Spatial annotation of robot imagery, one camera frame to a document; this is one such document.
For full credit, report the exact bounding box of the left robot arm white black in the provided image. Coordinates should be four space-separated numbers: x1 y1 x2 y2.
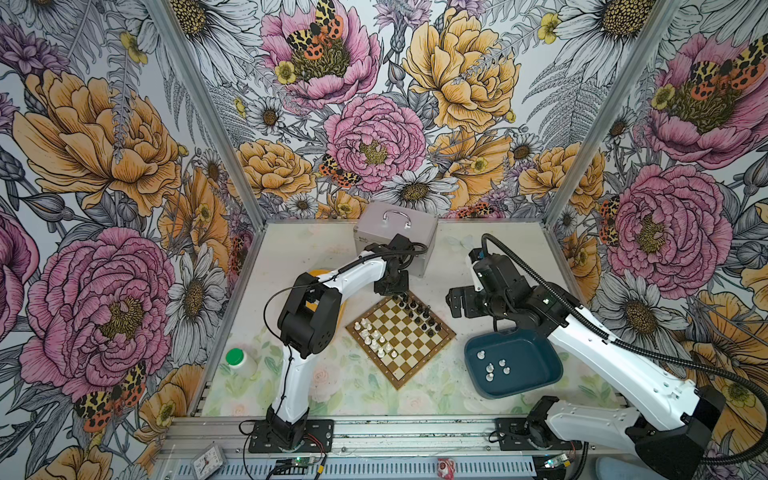
265 234 428 450

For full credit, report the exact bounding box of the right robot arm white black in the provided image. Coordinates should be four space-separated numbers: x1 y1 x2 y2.
446 248 725 479

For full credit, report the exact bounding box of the wooden chess board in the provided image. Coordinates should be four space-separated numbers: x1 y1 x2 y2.
346 291 456 389

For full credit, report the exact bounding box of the silver aluminium case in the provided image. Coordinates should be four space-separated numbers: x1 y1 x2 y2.
353 202 438 278

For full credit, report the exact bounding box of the teal plastic tray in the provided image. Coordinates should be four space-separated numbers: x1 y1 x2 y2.
464 329 564 399

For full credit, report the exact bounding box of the yellow plastic tray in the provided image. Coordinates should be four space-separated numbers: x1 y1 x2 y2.
303 293 346 329

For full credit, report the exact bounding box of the white bottle green cap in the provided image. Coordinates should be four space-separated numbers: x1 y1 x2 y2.
225 347 257 378

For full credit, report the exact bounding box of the small red white object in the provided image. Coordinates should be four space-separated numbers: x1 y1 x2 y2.
437 458 456 480

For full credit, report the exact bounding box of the small white clock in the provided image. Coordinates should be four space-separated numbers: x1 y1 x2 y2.
191 443 227 480

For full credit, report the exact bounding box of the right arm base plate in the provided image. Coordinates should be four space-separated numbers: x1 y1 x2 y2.
488 417 582 452

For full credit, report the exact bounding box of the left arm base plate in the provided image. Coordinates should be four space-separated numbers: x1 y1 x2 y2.
246 419 335 454

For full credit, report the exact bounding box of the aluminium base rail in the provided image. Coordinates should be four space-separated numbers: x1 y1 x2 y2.
158 415 637 460

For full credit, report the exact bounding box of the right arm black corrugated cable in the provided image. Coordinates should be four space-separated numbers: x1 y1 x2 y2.
481 233 768 468

